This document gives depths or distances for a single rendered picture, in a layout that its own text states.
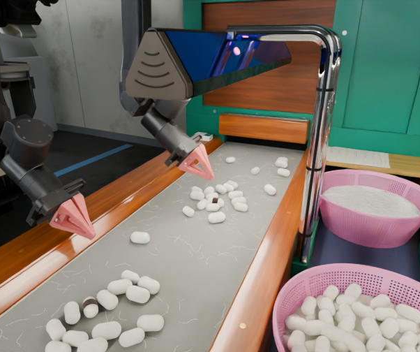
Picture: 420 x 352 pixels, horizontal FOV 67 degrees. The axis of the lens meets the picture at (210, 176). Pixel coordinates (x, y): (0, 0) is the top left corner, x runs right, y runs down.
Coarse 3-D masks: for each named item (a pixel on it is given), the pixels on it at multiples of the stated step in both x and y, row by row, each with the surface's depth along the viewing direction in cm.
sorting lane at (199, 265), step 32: (224, 160) 104; (256, 160) 104; (288, 160) 104; (160, 192) 82; (256, 192) 82; (128, 224) 68; (160, 224) 68; (192, 224) 68; (224, 224) 68; (256, 224) 68; (96, 256) 58; (128, 256) 58; (160, 256) 58; (192, 256) 58; (224, 256) 58; (64, 288) 50; (96, 288) 50; (160, 288) 50; (192, 288) 50; (224, 288) 50; (0, 320) 45; (32, 320) 45; (64, 320) 45; (96, 320) 45; (128, 320) 45; (192, 320) 45
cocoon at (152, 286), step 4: (144, 276) 50; (140, 280) 49; (144, 280) 49; (148, 280) 49; (152, 280) 49; (140, 284) 49; (144, 284) 49; (148, 284) 49; (152, 284) 48; (156, 284) 49; (148, 288) 48; (152, 288) 48; (156, 288) 48; (152, 292) 48; (156, 292) 49
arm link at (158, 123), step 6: (150, 108) 70; (150, 114) 70; (156, 114) 70; (144, 120) 71; (150, 120) 70; (156, 120) 70; (162, 120) 70; (168, 120) 71; (144, 126) 72; (150, 126) 71; (156, 126) 70; (162, 126) 70; (150, 132) 72; (156, 132) 71
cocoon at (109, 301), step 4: (100, 292) 47; (104, 292) 47; (108, 292) 47; (96, 296) 47; (100, 296) 46; (104, 296) 46; (108, 296) 46; (112, 296) 46; (116, 296) 47; (100, 300) 46; (104, 300) 46; (108, 300) 46; (112, 300) 46; (116, 300) 46; (100, 304) 46; (104, 304) 46; (108, 304) 45; (112, 304) 46; (116, 304) 46; (108, 308) 46; (112, 308) 46
